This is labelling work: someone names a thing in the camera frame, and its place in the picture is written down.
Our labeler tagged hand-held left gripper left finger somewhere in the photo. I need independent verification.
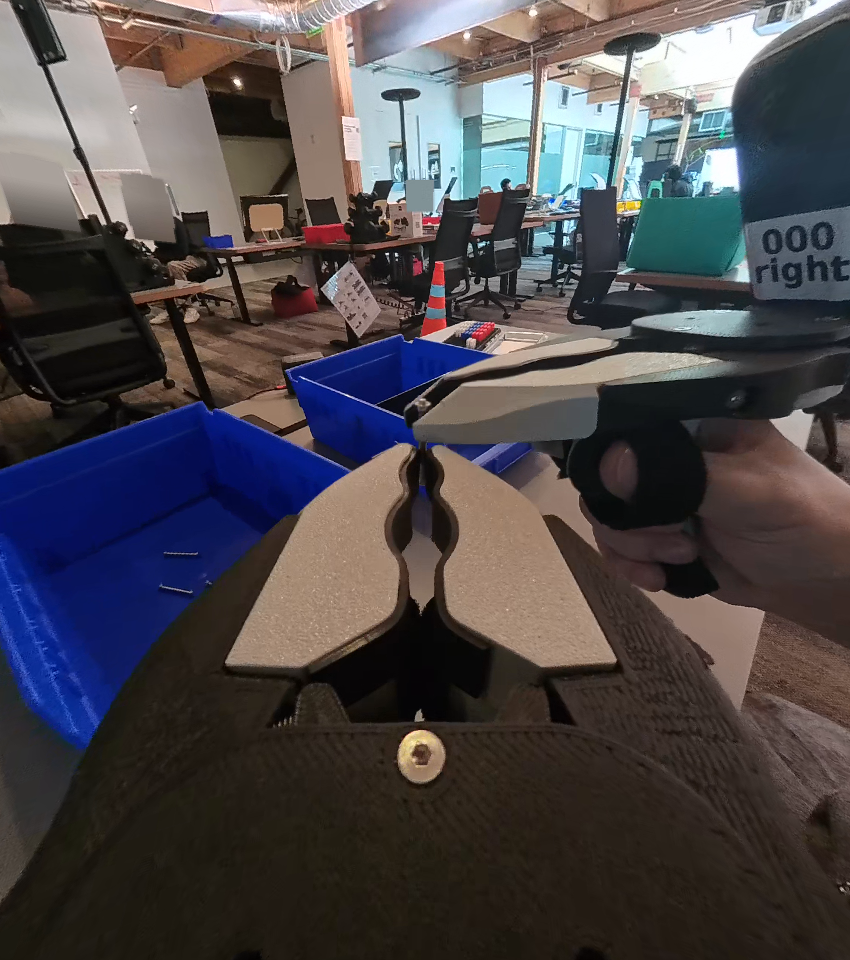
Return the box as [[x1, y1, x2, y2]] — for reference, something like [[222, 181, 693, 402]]
[[224, 442, 414, 676]]

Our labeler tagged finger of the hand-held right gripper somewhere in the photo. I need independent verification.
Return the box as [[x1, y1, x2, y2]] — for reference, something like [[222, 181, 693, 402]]
[[411, 366, 607, 445], [425, 337, 621, 399]]

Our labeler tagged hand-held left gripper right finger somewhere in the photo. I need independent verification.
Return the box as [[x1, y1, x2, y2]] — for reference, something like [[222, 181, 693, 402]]
[[432, 444, 619, 674]]

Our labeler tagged blue storage bin with divider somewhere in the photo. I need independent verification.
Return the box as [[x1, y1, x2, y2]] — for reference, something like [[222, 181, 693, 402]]
[[296, 333, 532, 475]]

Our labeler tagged blue plastic storage bin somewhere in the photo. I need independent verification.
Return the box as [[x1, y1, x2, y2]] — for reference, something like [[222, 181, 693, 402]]
[[0, 401, 351, 751]]

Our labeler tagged person's right hand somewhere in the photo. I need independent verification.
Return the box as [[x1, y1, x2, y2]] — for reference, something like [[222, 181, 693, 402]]
[[578, 418, 846, 612]]

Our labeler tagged black bin divider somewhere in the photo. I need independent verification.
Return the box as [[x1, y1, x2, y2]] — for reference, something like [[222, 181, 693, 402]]
[[376, 378, 442, 419]]

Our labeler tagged orange traffic cone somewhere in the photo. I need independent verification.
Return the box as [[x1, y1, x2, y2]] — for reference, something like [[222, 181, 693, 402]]
[[419, 260, 450, 340]]

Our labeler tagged white printed sign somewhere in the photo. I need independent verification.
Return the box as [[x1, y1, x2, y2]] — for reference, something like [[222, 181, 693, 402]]
[[320, 261, 382, 335]]

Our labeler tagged black round floor lamp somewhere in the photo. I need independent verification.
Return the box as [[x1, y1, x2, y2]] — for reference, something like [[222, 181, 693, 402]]
[[605, 31, 662, 192], [381, 87, 423, 185]]

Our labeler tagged black power box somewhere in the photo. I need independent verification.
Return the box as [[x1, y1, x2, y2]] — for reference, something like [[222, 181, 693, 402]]
[[281, 351, 326, 391]]

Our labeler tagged wooden pillar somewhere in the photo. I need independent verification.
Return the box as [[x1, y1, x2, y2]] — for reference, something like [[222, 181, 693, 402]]
[[323, 15, 364, 200]]

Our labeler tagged black mesh office chair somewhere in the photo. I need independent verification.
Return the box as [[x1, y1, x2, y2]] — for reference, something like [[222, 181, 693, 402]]
[[0, 221, 178, 421]]

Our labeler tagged black panel on stand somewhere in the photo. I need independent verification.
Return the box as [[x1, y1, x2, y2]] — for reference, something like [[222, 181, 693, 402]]
[[11, 0, 174, 294]]

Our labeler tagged metal air duct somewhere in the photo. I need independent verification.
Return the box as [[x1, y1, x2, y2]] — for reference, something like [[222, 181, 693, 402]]
[[192, 0, 411, 35]]

